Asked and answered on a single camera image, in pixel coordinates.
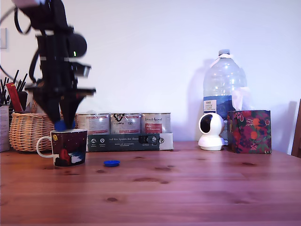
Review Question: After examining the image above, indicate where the blue coffee capsule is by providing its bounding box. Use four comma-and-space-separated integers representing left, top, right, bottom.
54, 119, 76, 132

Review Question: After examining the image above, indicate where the dark printed mug white inside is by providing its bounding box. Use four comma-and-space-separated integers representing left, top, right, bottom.
36, 129, 88, 167

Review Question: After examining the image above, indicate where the black flat utensil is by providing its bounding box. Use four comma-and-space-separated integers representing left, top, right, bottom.
14, 91, 29, 113

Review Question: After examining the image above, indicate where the silver can pale label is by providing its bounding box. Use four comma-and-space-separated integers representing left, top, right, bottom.
77, 113, 111, 136

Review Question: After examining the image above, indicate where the thin black stick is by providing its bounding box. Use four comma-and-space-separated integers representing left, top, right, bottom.
5, 77, 11, 105
18, 73, 29, 93
12, 69, 21, 85
0, 79, 6, 105

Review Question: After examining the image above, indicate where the wicker basket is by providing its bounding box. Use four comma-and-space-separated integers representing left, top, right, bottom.
8, 81, 79, 153

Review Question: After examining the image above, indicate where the red printed packet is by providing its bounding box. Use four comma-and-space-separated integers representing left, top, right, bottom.
5, 82, 24, 113

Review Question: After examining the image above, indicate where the white printed carton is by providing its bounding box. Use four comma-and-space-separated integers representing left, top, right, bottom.
0, 105, 11, 153

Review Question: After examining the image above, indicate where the dark printed cardboard tray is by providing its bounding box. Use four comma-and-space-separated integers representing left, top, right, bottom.
87, 133, 174, 153

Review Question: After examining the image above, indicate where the silver can black logo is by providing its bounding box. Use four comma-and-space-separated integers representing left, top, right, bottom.
110, 113, 141, 136

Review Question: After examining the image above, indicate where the blue capsule lid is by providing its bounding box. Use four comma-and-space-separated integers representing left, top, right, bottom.
103, 159, 121, 168

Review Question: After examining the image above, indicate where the silver can red label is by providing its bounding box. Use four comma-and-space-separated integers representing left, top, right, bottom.
141, 113, 171, 135

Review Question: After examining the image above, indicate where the large clear water bottle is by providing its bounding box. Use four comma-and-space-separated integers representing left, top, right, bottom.
202, 49, 248, 145

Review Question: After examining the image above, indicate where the pale tissue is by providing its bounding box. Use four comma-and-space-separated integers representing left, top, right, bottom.
231, 86, 252, 111

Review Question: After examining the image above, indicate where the floral tissue box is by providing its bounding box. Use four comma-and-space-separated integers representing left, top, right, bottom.
227, 109, 272, 155

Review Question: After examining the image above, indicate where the brown wooden chair back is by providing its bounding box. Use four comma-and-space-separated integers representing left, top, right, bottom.
291, 98, 301, 158

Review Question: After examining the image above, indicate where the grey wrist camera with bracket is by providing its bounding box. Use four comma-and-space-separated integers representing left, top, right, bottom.
70, 61, 93, 79

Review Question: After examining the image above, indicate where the thin black camera cable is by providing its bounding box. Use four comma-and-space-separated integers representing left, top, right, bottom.
28, 48, 43, 84

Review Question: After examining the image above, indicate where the thick black sleeved cable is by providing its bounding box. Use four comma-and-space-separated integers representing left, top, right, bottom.
13, 8, 33, 35

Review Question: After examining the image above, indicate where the white wall switch plate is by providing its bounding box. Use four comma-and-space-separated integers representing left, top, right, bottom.
0, 28, 8, 50

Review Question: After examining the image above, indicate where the small white round camera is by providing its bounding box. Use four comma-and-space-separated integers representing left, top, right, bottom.
198, 113, 225, 151

